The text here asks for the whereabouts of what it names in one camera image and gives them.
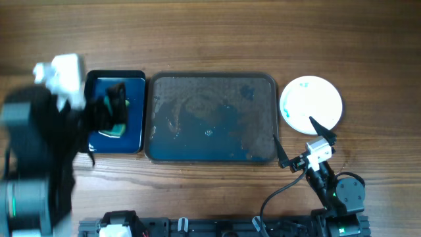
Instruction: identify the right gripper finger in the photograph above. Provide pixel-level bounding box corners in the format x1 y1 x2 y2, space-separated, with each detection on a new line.
273 134 289 168
309 117 337 145

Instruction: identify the green yellow sponge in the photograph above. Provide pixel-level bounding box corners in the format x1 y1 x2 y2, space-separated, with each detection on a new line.
98 95 131 138

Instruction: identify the white plate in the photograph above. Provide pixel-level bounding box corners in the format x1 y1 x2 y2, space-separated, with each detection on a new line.
279 76 343 135

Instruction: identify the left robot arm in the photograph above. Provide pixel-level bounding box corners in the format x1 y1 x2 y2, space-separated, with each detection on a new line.
1 83 128 236

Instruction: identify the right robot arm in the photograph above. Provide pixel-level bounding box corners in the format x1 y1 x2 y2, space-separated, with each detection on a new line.
259 117 370 236

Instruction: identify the small black water tray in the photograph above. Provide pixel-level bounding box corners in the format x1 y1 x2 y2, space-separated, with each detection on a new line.
84 70 146 153

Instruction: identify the large dark serving tray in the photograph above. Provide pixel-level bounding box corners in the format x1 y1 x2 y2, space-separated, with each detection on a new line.
143 72 279 164

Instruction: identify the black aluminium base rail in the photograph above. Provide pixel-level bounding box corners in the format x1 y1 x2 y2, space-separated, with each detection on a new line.
78 211 372 237

